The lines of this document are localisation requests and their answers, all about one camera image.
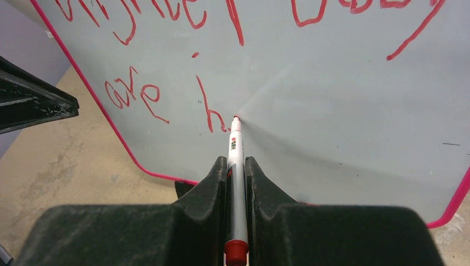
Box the pink-rimmed whiteboard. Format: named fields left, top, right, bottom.
left=33, top=1, right=469, bottom=228

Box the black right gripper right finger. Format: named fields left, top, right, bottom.
left=245, top=157, right=444, bottom=265

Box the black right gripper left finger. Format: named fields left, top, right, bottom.
left=15, top=157, right=226, bottom=265

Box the red white marker pen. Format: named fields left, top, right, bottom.
left=224, top=116, right=249, bottom=265

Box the black whiteboard foot clip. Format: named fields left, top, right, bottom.
left=174, top=181, right=195, bottom=199

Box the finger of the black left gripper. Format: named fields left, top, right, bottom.
left=1, top=57, right=79, bottom=134

